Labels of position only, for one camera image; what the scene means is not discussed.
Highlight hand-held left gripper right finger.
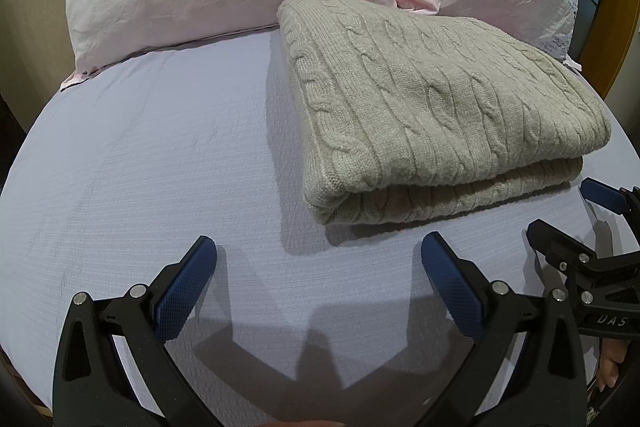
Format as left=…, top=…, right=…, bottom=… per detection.
left=420, top=232, right=588, bottom=427

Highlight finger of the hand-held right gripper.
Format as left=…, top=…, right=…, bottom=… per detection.
left=526, top=219, right=601, bottom=276
left=581, top=178, right=640, bottom=216

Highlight lavender bed sheet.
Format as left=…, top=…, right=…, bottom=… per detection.
left=0, top=24, right=640, bottom=427

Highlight person's right hand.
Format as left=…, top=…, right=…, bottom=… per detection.
left=597, top=338, right=629, bottom=384

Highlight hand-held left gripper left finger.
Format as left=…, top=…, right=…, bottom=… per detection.
left=52, top=235, right=221, bottom=427

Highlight wooden bed frame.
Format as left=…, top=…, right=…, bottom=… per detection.
left=571, top=0, right=640, bottom=100

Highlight grey cable knit sweater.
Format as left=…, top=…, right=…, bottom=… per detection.
left=276, top=0, right=614, bottom=228

